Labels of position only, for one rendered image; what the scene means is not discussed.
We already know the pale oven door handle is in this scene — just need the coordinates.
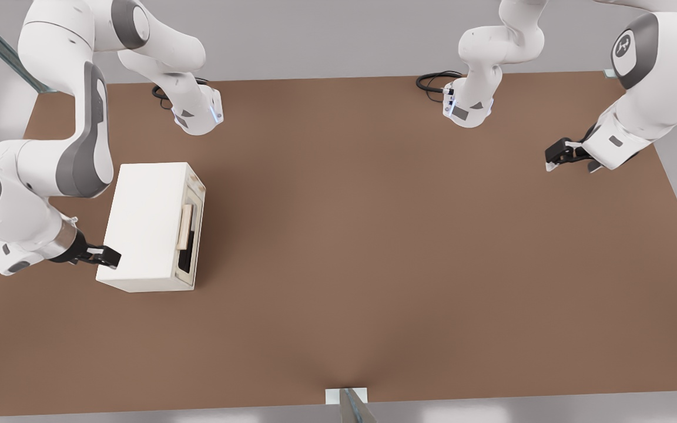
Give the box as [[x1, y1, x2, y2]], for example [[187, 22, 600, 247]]
[[177, 202, 194, 251]]

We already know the white oven door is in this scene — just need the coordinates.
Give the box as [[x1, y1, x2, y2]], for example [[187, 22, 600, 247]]
[[174, 174, 206, 290]]

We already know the black cable loop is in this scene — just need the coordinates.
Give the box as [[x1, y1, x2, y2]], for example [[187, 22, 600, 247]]
[[152, 77, 210, 110], [415, 70, 464, 104]]

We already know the white oven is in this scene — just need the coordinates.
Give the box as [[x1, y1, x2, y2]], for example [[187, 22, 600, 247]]
[[96, 162, 207, 293]]

